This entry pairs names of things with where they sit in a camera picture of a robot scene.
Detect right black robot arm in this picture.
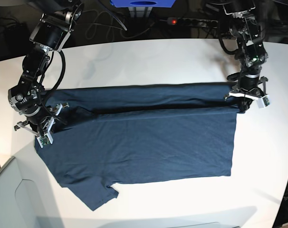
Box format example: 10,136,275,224
8,0,84,139

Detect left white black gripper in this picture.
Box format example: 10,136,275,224
224,75,268,114

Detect grey tray corner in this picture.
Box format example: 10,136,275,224
0,156,64,228

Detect silver aluminium frame post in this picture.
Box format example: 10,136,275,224
128,7,152,18

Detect grey cable loops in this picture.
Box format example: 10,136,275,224
85,9,156,40

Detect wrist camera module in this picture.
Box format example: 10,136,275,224
37,133,53,148
256,95,270,109

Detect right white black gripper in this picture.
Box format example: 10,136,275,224
14,103,69,139

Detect dark blue T-shirt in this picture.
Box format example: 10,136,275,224
35,83,242,210

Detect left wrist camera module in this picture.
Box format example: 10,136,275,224
256,95,270,109

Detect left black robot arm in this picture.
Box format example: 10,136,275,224
217,0,270,113

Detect blue plastic box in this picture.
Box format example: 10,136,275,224
110,0,175,8

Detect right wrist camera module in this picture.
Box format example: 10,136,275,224
37,133,53,148

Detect black power strip red switch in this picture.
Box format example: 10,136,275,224
166,17,218,29

